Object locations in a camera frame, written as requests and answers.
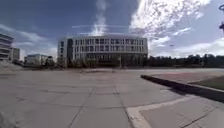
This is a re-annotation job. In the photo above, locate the row of small trees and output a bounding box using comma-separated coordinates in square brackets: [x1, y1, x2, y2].
[56, 55, 148, 69]

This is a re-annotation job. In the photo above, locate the large white curved building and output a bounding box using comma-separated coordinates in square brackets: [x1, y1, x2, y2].
[57, 35, 149, 68]

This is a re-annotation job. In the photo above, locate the pale paved strip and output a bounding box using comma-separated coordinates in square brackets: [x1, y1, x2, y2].
[125, 94, 198, 128]

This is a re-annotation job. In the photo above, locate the grey concrete slab plaza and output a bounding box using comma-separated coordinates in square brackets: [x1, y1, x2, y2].
[0, 68, 224, 128]

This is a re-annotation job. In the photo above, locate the row of dark trees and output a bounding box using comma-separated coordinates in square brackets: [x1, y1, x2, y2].
[146, 53, 224, 69]

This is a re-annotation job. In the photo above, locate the low pale building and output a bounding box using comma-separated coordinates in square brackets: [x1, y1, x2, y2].
[24, 53, 54, 67]

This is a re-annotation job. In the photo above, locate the raised concrete kerb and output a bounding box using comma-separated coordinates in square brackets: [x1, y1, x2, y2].
[140, 74, 224, 103]

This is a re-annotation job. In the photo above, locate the grass patch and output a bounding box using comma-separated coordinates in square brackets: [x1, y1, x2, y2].
[193, 75, 224, 91]

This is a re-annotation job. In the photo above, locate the pale layered building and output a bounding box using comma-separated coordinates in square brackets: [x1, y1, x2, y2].
[0, 33, 21, 63]

